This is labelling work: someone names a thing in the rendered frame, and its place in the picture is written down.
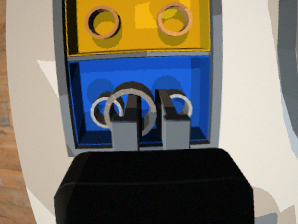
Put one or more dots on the bronze bushing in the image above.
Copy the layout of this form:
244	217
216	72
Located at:
185	12
89	20

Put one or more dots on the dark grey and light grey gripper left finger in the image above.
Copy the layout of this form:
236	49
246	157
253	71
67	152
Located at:
125	130

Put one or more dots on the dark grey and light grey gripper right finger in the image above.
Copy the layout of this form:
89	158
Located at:
173	129

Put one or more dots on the grey metal sleeve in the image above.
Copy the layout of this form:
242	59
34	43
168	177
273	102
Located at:
97	116
179	94
136	88

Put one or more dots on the grey round turntable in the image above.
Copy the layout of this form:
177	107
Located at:
287	47

